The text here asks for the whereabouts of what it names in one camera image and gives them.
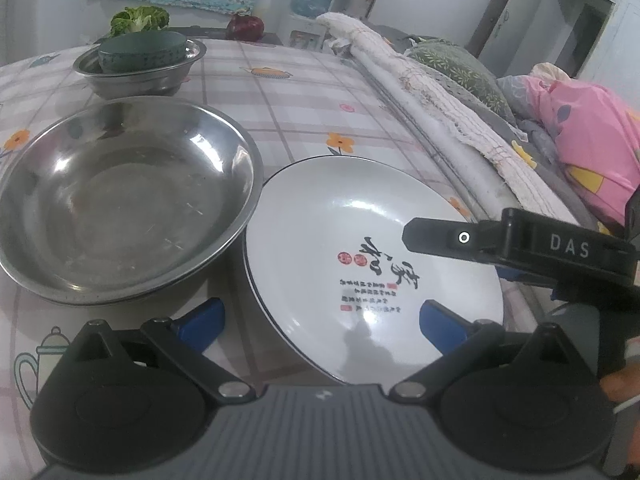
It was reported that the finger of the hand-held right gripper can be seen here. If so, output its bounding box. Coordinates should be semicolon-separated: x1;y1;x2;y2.
495;263;554;291
402;208;507;264

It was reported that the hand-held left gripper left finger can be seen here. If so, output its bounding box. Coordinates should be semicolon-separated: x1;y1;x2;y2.
60;297;258;403

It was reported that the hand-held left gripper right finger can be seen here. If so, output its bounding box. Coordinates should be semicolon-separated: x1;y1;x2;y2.
389;299;587;403

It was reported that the white printed plate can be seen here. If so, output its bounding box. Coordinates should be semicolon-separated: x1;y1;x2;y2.
243;155;505;386

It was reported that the large steel basin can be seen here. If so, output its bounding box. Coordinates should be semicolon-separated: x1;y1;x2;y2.
0;96;264;306

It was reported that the small steel bowl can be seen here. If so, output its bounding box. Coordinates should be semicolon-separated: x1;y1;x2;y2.
73;37;207;98

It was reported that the green ceramic bowl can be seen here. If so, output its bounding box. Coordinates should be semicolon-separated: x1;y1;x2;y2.
97;30;187;73

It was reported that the person's right hand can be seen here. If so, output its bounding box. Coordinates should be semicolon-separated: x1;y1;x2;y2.
601;365;640;404

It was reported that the pink blanket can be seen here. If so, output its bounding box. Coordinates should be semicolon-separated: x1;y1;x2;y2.
530;62;640;226

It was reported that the white quilted towel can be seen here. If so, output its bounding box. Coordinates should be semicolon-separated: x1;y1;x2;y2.
316;11;538;211

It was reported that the green floral pillow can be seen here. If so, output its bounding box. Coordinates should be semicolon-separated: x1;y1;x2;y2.
407;40;516;126

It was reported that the checked floral tablecloth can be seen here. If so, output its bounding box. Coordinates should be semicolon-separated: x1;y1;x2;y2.
0;37;481;461

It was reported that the white wardrobe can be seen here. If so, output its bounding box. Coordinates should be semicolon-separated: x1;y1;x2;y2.
470;0;631;81

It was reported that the white water dispenser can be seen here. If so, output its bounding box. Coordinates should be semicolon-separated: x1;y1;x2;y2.
280;12;331;51

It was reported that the dark low table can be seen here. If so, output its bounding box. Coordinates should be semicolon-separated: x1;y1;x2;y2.
165;24;283;46

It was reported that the red cabbage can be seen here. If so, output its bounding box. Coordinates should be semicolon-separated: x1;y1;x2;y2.
226;14;264;41

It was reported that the green leafy vegetable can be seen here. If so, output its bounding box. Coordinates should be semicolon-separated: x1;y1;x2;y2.
109;6;171;38

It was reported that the grey bed rail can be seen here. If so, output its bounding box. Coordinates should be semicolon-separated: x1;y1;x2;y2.
350;50;506;221

